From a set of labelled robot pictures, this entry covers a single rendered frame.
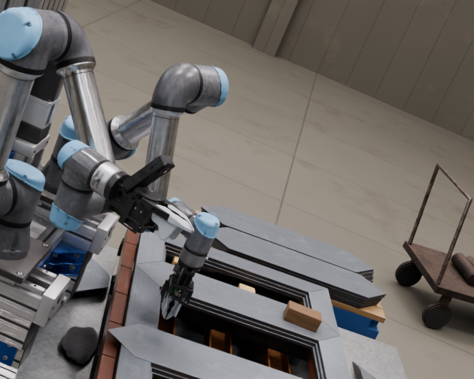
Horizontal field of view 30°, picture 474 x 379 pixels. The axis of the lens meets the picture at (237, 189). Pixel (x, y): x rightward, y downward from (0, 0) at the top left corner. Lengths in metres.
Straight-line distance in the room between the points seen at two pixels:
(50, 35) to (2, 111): 0.21
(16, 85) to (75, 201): 0.30
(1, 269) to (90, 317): 0.69
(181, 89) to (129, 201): 0.66
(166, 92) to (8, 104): 0.54
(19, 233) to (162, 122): 0.50
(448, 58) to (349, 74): 1.25
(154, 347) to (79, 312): 0.44
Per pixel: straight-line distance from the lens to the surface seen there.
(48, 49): 2.07
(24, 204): 2.29
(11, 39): 2.04
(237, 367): 2.67
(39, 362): 2.66
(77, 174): 1.97
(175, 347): 2.62
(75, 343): 2.74
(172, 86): 2.47
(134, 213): 1.89
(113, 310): 2.73
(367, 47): 11.53
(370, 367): 3.25
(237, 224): 3.59
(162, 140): 2.49
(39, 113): 2.49
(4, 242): 2.33
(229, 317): 2.95
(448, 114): 11.75
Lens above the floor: 2.18
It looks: 20 degrees down
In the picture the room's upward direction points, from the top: 24 degrees clockwise
